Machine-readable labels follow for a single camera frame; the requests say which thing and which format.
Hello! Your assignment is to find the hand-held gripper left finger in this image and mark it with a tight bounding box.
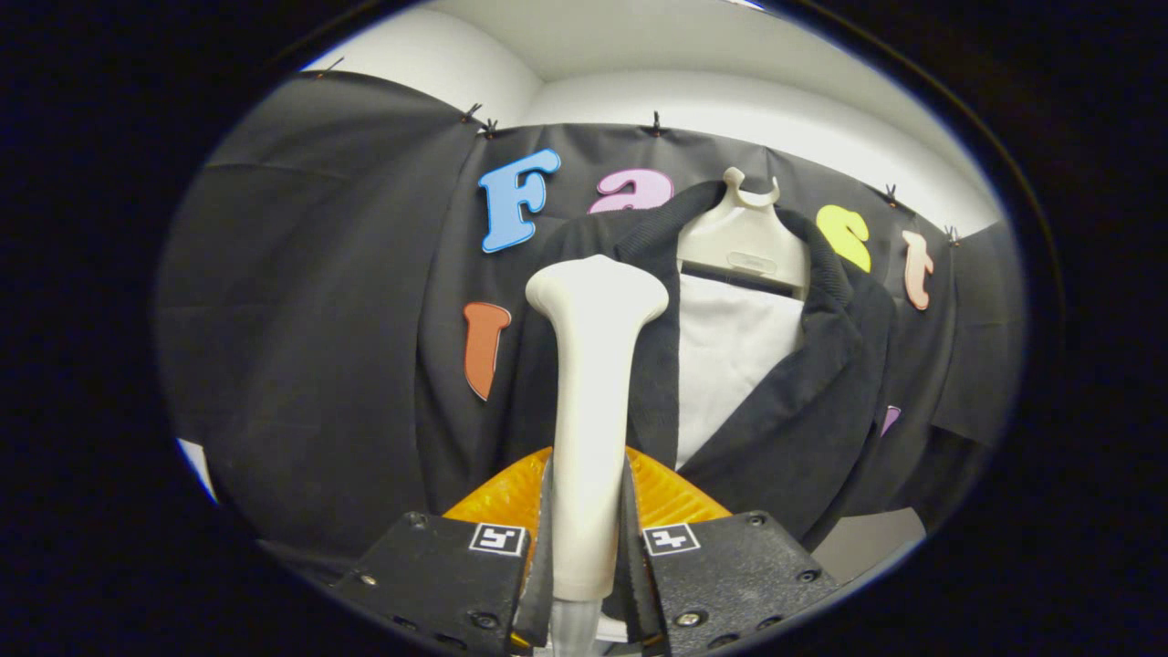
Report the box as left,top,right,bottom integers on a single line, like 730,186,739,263
333,447,556,657

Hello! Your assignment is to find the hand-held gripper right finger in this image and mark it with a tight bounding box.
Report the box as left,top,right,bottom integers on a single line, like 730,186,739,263
623,447,840,657

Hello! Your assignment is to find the black suit jacket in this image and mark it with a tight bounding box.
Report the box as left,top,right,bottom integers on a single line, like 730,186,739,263
415,180,901,550

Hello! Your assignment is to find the white garment steamer head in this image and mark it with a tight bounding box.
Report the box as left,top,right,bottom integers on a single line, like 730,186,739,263
526,255,670,657

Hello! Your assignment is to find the grey cabinet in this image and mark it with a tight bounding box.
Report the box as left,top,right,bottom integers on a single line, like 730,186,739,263
810,507,928,585

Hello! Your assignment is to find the white hanger ironing form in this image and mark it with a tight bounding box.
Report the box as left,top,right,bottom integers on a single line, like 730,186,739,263
675,167,813,471

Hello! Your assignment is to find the black backdrop cloth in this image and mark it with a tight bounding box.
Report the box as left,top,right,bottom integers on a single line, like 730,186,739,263
153,71,1028,585

